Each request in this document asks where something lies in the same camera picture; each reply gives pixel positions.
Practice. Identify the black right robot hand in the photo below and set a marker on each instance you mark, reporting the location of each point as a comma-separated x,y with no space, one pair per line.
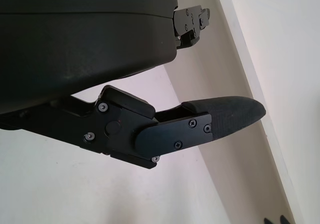
286,221

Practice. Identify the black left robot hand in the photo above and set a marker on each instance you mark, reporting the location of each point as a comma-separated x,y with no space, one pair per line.
75,46

